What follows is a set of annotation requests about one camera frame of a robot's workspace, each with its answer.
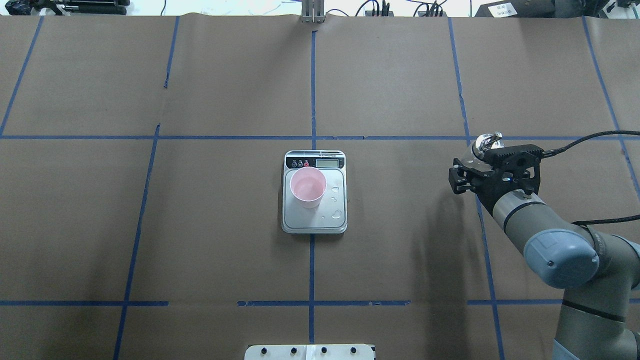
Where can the silver digital kitchen scale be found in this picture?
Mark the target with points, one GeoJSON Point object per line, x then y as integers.
{"type": "Point", "coordinates": [331, 216]}

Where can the pink plastic cup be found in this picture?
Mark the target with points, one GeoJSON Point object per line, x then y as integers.
{"type": "Point", "coordinates": [308, 186]}

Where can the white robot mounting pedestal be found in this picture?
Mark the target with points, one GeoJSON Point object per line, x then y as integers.
{"type": "Point", "coordinates": [332, 351]}

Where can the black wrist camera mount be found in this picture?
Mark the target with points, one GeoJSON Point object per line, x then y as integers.
{"type": "Point", "coordinates": [522, 162]}

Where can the aluminium frame post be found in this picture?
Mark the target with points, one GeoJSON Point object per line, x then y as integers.
{"type": "Point", "coordinates": [313, 11]}

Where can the black folded tripod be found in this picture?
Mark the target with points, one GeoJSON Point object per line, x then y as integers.
{"type": "Point", "coordinates": [92, 7]}

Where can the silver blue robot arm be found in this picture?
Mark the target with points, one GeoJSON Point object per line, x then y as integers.
{"type": "Point", "coordinates": [596, 271]}

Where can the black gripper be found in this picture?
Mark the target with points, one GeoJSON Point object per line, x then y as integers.
{"type": "Point", "coordinates": [483, 184]}

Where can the blue folded umbrella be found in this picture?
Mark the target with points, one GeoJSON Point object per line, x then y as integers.
{"type": "Point", "coordinates": [18, 7]}

